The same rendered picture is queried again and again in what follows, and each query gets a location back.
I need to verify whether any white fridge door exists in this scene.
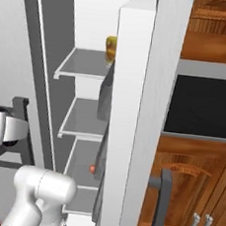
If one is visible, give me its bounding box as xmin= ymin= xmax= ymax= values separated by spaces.
xmin=83 ymin=0 xmax=195 ymax=226

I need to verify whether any small orange food item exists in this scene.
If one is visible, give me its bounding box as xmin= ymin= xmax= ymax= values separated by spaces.
xmin=88 ymin=164 xmax=97 ymax=176

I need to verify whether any wooden wall cupboard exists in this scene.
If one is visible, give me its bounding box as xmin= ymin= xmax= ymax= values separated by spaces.
xmin=180 ymin=0 xmax=226 ymax=64

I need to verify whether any white fridge body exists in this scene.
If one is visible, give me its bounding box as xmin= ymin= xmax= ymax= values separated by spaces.
xmin=0 ymin=0 xmax=160 ymax=226

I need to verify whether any yellow jar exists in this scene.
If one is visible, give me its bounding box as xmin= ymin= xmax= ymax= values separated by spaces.
xmin=103 ymin=35 xmax=118 ymax=66

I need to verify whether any dark grey fridge door handle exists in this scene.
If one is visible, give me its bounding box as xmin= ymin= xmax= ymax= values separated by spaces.
xmin=143 ymin=167 xmax=176 ymax=226
xmin=0 ymin=94 xmax=43 ymax=172

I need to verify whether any grey fridge shelf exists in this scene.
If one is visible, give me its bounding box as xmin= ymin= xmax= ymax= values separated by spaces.
xmin=61 ymin=136 xmax=107 ymax=191
xmin=61 ymin=184 xmax=100 ymax=218
xmin=52 ymin=45 xmax=116 ymax=87
xmin=56 ymin=96 xmax=112 ymax=144

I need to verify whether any light grey fridge door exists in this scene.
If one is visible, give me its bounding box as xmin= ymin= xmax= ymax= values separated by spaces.
xmin=0 ymin=0 xmax=75 ymax=226

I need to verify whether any arched wooden cupboard door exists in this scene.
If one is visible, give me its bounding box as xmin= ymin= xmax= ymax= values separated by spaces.
xmin=135 ymin=144 xmax=216 ymax=226

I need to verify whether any black built-in oven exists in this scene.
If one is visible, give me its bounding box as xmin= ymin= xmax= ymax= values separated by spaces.
xmin=160 ymin=56 xmax=226 ymax=144

